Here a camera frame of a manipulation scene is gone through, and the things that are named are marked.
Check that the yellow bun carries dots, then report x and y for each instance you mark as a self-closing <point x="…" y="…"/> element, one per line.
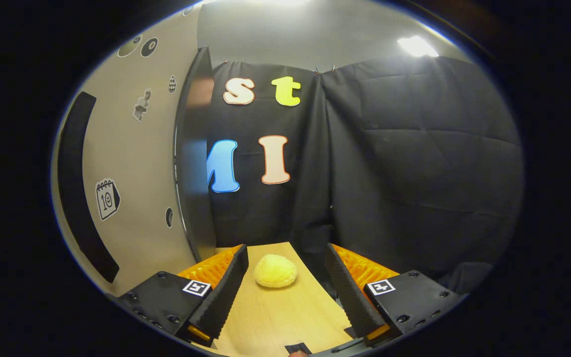
<point x="275" y="270"/>

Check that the light grey cabinet door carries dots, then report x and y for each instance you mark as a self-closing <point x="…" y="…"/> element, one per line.
<point x="137" y="163"/>

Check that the small ceiling light panel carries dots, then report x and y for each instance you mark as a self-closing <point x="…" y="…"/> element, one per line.
<point x="417" y="46"/>

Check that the black backdrop cloth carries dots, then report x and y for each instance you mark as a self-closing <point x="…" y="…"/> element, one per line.
<point x="414" y="173"/>

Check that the dark grey cabinet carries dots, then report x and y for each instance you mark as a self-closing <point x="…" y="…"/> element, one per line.
<point x="194" y="163"/>

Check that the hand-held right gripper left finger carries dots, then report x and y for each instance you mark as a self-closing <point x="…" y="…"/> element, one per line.
<point x="226" y="292"/>

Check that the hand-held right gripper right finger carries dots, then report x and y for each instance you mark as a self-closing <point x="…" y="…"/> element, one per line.
<point x="347" y="297"/>

